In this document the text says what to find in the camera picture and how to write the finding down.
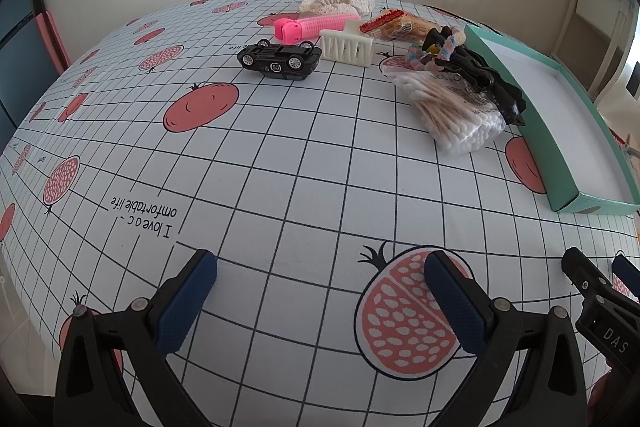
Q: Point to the person's right hand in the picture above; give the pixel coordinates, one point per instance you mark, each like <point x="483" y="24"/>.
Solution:
<point x="600" y="399"/>

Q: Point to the pomegranate print grid tablecloth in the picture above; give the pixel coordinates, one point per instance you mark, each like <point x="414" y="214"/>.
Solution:
<point x="300" y="157"/>

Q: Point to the bag of cotton swabs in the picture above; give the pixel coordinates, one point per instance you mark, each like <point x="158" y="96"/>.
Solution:
<point x="450" y="107"/>

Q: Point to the white wooden shelf rack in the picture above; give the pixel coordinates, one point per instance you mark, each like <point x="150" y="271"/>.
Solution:
<point x="595" y="27"/>

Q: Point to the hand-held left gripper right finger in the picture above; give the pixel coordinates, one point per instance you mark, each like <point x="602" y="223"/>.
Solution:
<point x="457" y="302"/>

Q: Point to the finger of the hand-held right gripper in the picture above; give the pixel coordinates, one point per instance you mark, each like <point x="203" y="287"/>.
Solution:
<point x="582" y="274"/>
<point x="626" y="271"/>

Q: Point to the black toy car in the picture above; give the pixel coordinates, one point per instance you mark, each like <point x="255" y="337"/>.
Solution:
<point x="280" y="59"/>

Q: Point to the rice cracker snack packet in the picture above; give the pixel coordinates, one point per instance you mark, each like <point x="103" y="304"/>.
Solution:
<point x="400" y="27"/>

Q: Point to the black hair claw clip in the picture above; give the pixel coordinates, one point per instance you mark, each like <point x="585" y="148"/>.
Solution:
<point x="480" y="72"/>

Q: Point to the white hair claw clip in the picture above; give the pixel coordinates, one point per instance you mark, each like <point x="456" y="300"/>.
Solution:
<point x="345" y="48"/>

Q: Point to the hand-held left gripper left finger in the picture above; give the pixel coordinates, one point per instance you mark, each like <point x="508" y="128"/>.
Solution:
<point x="185" y="302"/>

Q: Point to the pink board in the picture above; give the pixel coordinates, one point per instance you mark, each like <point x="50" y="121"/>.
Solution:
<point x="56" y="39"/>

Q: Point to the teal cardboard box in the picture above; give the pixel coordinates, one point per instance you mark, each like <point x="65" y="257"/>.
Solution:
<point x="550" y="107"/>

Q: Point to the pink hair roller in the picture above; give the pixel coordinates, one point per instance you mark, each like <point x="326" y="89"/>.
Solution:
<point x="305" y="28"/>

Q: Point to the dark blue cabinet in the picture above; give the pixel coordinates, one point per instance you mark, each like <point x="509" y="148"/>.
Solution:
<point x="15" y="57"/>

